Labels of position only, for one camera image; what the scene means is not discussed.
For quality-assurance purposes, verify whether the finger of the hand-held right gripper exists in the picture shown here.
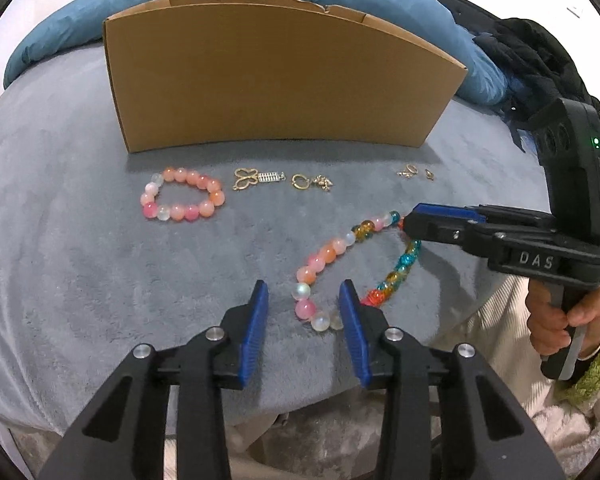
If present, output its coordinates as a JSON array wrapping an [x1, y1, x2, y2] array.
[[402, 214, 511, 261], [409, 203, 556, 233]]

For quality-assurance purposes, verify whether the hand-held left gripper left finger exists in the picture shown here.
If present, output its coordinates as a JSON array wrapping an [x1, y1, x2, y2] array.
[[39, 280, 270, 480]]

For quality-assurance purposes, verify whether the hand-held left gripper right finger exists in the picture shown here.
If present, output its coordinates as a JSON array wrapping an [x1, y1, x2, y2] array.
[[339, 279, 566, 480]]

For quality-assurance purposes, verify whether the long multicolour bead necklace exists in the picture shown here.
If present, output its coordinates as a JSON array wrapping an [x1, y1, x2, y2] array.
[[292, 210, 422, 332]]

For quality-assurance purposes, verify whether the pink bead bracelet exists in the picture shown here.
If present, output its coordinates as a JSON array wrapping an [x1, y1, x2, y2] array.
[[140, 167, 226, 222]]

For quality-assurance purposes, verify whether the brown cardboard box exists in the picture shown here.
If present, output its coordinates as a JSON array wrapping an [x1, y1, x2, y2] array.
[[102, 0, 469, 154]]

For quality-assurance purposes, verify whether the person's right hand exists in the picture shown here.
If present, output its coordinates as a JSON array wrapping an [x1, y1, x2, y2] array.
[[525, 280, 600, 361]]

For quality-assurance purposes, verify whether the black jacket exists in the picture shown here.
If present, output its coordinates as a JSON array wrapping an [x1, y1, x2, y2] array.
[[472, 17, 600, 133]]

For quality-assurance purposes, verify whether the cream fleece clothing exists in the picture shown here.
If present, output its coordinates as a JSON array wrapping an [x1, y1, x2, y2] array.
[[427, 272, 600, 480]]

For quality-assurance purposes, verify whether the gold butterfly pendant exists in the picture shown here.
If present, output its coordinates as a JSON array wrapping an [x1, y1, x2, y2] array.
[[233, 167, 287, 193]]

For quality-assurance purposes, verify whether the black headboard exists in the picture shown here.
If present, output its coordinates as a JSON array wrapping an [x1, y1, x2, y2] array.
[[422, 0, 506, 36]]

